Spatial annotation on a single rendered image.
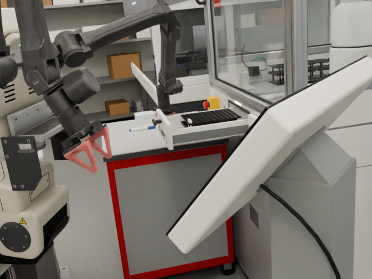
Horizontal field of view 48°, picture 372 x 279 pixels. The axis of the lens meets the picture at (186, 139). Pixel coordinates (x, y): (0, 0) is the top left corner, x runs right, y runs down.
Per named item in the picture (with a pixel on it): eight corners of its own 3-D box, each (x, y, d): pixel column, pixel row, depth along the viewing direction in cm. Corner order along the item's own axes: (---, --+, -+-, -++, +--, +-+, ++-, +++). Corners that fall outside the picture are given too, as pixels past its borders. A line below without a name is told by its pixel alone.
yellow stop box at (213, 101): (210, 113, 209) (209, 98, 207) (206, 110, 215) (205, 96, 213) (220, 111, 210) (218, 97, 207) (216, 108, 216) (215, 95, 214)
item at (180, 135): (172, 145, 164) (171, 130, 163) (162, 129, 189) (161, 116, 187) (268, 131, 171) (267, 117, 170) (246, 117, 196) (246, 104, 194)
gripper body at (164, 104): (160, 109, 204) (158, 94, 202) (177, 110, 199) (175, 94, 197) (152, 112, 199) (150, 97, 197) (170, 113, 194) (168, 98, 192)
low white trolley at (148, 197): (125, 301, 205) (102, 156, 183) (118, 239, 263) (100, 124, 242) (238, 278, 215) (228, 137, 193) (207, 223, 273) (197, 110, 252)
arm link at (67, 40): (44, 51, 141) (50, 62, 139) (63, 30, 137) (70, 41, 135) (64, 58, 149) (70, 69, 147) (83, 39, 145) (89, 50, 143)
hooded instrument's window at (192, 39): (156, 88, 253) (148, 11, 240) (132, 62, 421) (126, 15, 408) (329, 67, 273) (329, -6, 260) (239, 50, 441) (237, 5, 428)
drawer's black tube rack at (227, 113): (190, 139, 169) (189, 123, 168) (181, 128, 186) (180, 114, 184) (242, 131, 173) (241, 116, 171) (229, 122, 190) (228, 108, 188)
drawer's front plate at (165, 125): (169, 150, 163) (166, 123, 160) (158, 132, 190) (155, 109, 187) (173, 150, 163) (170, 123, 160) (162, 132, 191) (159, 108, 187)
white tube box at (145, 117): (137, 125, 231) (135, 115, 230) (134, 121, 239) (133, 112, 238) (159, 122, 234) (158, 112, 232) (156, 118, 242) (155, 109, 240)
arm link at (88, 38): (169, -11, 149) (182, 8, 146) (169, 15, 161) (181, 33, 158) (50, 35, 139) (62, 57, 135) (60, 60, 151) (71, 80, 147)
